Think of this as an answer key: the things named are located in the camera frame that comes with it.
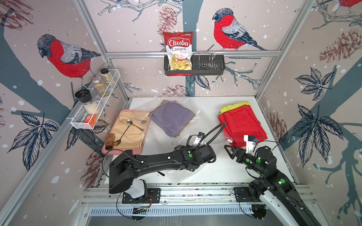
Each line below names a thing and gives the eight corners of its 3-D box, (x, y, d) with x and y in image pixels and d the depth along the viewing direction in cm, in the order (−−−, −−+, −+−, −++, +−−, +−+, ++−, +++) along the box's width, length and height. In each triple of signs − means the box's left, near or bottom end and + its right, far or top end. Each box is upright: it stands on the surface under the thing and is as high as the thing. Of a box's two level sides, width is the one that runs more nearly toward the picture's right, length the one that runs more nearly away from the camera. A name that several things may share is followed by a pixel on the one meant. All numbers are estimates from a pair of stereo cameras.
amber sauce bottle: (106, 151, 91) (104, 149, 89) (107, 135, 98) (106, 133, 96) (114, 148, 92) (113, 147, 90) (115, 133, 99) (114, 132, 97)
